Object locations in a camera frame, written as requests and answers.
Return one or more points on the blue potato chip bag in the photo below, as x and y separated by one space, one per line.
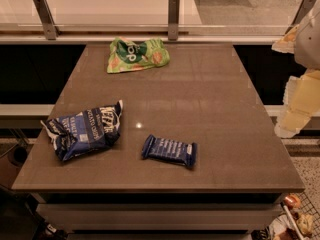
81 133

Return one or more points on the dark blue snack bar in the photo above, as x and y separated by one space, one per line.
170 151

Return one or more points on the right metal railing bracket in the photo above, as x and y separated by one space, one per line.
304 7

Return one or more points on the grey drawer cabinet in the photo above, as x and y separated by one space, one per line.
159 217

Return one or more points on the wire basket with snacks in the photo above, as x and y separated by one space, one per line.
299 220

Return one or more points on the middle metal railing bracket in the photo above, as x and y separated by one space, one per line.
173 19

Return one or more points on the left metal railing bracket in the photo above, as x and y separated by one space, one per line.
50 30

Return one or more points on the green rice chip bag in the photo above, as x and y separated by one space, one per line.
128 56

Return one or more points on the metal railing bracket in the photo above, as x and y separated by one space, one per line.
304 7
50 30
173 19

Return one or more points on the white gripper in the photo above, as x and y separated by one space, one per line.
309 44

